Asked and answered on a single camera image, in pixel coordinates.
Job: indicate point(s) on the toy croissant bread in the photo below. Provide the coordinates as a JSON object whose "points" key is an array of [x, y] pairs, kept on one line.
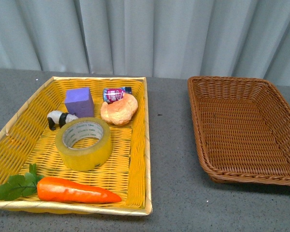
{"points": [[119, 112]]}

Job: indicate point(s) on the toy panda figure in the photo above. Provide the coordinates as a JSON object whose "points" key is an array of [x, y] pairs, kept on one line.
{"points": [[59, 117]]}

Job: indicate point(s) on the orange toy carrot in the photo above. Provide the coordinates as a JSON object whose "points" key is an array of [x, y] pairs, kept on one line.
{"points": [[53, 189]]}

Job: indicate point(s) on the purple foam block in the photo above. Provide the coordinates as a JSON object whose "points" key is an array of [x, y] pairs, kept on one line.
{"points": [[79, 102]]}

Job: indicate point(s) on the small pink drink can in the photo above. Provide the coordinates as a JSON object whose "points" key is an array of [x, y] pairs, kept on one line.
{"points": [[111, 95]]}

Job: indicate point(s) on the clear packing tape roll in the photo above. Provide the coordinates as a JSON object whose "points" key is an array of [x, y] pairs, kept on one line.
{"points": [[86, 158]]}

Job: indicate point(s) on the brown wicker basket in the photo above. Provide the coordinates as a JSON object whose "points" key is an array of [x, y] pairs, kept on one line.
{"points": [[241, 128]]}

